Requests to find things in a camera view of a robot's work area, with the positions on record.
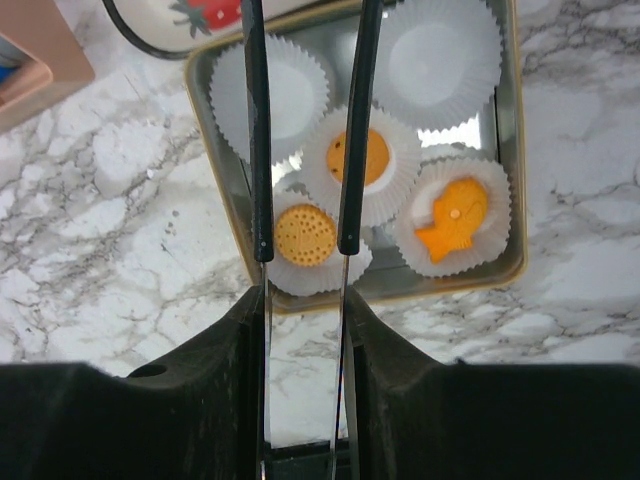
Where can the white paper cupcake liner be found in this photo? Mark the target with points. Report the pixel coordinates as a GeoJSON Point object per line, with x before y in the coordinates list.
{"type": "Point", "coordinates": [303, 281]}
{"type": "Point", "coordinates": [299, 95]}
{"type": "Point", "coordinates": [489, 241]}
{"type": "Point", "coordinates": [382, 199]}
{"type": "Point", "coordinates": [438, 62]}

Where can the orange fish-shaped cookie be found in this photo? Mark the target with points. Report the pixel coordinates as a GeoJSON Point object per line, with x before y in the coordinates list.
{"type": "Point", "coordinates": [456, 215]}

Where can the round sandwich cookie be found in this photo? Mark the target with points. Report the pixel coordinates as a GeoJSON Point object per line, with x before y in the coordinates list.
{"type": "Point", "coordinates": [305, 235]}

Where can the black-tipped metal tongs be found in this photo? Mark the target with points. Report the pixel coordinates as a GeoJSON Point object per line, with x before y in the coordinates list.
{"type": "Point", "coordinates": [352, 190]}

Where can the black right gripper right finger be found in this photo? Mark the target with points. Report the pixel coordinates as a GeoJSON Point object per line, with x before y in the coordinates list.
{"type": "Point", "coordinates": [412, 417]}

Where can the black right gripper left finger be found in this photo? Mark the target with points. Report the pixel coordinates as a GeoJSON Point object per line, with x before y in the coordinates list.
{"type": "Point", "coordinates": [193, 413]}

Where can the gold metal cookie tin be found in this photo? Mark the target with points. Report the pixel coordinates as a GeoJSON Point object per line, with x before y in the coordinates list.
{"type": "Point", "coordinates": [329, 32]}

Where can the strawberry print white tray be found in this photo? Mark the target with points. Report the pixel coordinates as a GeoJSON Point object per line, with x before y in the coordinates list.
{"type": "Point", "coordinates": [171, 30]}

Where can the peach plastic desk organizer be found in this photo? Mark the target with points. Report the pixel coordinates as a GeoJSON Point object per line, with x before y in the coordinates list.
{"type": "Point", "coordinates": [55, 66]}

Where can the small oval brown cookie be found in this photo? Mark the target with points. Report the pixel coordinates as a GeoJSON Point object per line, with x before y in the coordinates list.
{"type": "Point", "coordinates": [378, 157]}

